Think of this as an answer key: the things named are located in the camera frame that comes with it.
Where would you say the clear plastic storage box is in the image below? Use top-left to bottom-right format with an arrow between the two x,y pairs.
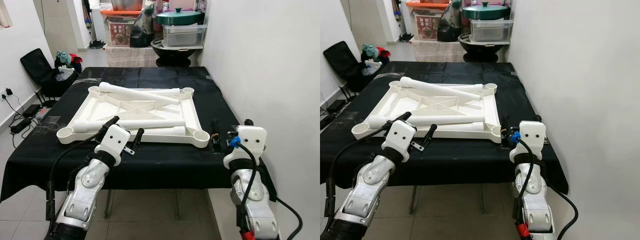
161,23 -> 208,49
468,19 -> 514,44

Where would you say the black plastic bag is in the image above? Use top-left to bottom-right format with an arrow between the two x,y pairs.
129,4 -> 157,49
436,0 -> 463,43

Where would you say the clear plastic bag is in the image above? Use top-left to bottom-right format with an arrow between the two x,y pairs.
56,66 -> 76,82
362,60 -> 382,77

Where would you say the black floor cable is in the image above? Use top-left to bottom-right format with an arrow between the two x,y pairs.
2,95 -> 33,148

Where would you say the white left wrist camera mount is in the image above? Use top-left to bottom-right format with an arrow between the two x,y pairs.
382,119 -> 418,162
93,123 -> 132,167

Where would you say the beige cloth covered stand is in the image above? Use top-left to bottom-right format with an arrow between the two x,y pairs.
411,39 -> 467,63
104,45 -> 161,68

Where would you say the orange lidded storage box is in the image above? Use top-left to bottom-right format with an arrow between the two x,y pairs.
100,8 -> 146,49
405,1 -> 451,42

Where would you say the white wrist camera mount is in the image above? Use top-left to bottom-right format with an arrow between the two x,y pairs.
223,125 -> 267,170
93,123 -> 132,167
509,120 -> 547,163
382,119 -> 418,162

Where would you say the white plastic children table top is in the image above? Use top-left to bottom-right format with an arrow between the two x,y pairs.
351,81 -> 502,144
56,86 -> 211,149

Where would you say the green pot lid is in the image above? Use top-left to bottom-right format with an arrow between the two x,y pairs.
155,7 -> 205,26
461,2 -> 511,21

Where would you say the black wok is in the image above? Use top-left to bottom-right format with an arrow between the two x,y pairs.
457,34 -> 511,63
150,38 -> 204,67

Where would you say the steel pot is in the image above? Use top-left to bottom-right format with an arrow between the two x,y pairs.
111,0 -> 146,12

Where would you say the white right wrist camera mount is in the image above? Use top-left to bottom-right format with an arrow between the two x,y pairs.
223,125 -> 267,170
509,120 -> 547,163

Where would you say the black tablecloth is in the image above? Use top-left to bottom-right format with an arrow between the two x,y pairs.
0,66 -> 279,203
320,61 -> 569,195

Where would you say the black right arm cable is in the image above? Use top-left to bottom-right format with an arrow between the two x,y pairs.
231,136 -> 304,240
512,132 -> 579,240

